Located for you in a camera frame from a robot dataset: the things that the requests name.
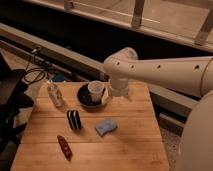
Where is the black equipment stand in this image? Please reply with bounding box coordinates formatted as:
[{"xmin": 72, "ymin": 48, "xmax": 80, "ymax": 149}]
[{"xmin": 0, "ymin": 53, "xmax": 34, "ymax": 154}]

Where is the black bowl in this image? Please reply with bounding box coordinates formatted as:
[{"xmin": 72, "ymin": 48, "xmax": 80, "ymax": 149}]
[{"xmin": 77, "ymin": 84, "xmax": 107, "ymax": 109}]

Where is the clear plastic bottle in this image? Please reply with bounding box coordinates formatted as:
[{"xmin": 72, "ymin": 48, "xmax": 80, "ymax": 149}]
[{"xmin": 47, "ymin": 80, "xmax": 64, "ymax": 108}]

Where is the pale translucent gripper finger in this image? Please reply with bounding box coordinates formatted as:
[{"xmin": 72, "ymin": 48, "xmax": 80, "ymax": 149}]
[{"xmin": 101, "ymin": 88, "xmax": 110, "ymax": 105}]

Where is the translucent plastic cup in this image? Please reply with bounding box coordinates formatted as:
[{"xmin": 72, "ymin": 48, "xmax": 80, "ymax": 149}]
[{"xmin": 88, "ymin": 81, "xmax": 104, "ymax": 102}]

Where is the blue sponge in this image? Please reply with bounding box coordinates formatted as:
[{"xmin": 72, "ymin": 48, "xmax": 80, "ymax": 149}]
[{"xmin": 95, "ymin": 119, "xmax": 117, "ymax": 136}]

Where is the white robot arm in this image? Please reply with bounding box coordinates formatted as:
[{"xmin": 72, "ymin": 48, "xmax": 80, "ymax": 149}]
[{"xmin": 103, "ymin": 47, "xmax": 213, "ymax": 171}]

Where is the black cable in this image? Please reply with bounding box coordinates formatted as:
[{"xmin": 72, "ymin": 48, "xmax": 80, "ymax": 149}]
[{"xmin": 22, "ymin": 47, "xmax": 53, "ymax": 85}]

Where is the black and white eraser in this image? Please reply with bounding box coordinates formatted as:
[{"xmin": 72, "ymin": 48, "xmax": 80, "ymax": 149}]
[{"xmin": 67, "ymin": 110, "xmax": 82, "ymax": 130}]

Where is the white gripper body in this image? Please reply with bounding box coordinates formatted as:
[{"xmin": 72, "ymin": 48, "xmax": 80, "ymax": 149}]
[{"xmin": 109, "ymin": 78, "xmax": 129, "ymax": 97}]

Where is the red pocket knife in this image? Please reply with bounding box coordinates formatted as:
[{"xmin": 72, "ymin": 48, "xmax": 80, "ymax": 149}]
[{"xmin": 57, "ymin": 135, "xmax": 72, "ymax": 161}]

